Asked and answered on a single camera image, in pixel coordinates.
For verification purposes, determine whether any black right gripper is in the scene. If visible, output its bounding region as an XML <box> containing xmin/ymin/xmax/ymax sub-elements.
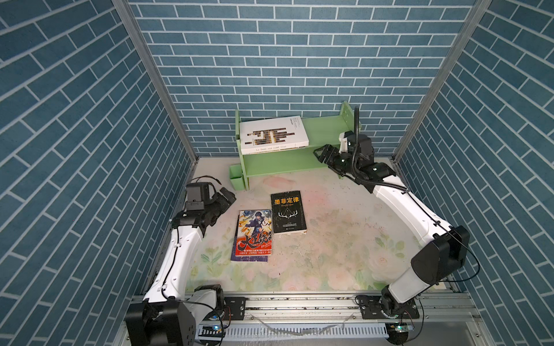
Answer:
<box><xmin>313</xmin><ymin>143</ymin><xmax>359</xmax><ymax>177</ymax></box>

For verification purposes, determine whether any red blue manga book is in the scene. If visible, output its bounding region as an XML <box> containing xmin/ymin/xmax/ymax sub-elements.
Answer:
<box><xmin>233</xmin><ymin>209</ymin><xmax>273</xmax><ymax>258</ymax></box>

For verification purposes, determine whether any black book with gold text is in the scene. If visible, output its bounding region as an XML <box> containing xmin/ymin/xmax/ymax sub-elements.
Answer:
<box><xmin>271</xmin><ymin>190</ymin><xmax>307</xmax><ymax>234</ymax></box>

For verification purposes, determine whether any white book with brown bars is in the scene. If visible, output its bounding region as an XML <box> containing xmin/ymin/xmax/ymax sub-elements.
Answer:
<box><xmin>239</xmin><ymin>116</ymin><xmax>310</xmax><ymax>155</ymax></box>

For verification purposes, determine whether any dark purple book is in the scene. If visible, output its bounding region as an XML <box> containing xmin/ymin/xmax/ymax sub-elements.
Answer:
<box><xmin>230</xmin><ymin>244</ymin><xmax>269</xmax><ymax>262</ymax></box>

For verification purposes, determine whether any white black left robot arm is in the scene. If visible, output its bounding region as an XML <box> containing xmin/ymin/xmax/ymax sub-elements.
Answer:
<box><xmin>124</xmin><ymin>175</ymin><xmax>236</xmax><ymax>345</ymax></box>

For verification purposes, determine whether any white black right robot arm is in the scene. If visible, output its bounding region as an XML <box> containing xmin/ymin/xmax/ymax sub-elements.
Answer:
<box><xmin>313</xmin><ymin>131</ymin><xmax>470</xmax><ymax>316</ymax></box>

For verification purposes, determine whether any green wooden two-tier shelf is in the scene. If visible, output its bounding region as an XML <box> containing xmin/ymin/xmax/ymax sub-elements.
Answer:
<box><xmin>238</xmin><ymin>102</ymin><xmax>355</xmax><ymax>190</ymax></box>

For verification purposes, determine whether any small green side box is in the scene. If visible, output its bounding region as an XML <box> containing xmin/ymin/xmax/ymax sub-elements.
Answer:
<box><xmin>229</xmin><ymin>164</ymin><xmax>246</xmax><ymax>191</ymax></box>

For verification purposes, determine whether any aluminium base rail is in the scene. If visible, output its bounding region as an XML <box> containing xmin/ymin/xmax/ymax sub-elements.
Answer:
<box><xmin>123</xmin><ymin>290</ymin><xmax>481</xmax><ymax>325</ymax></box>

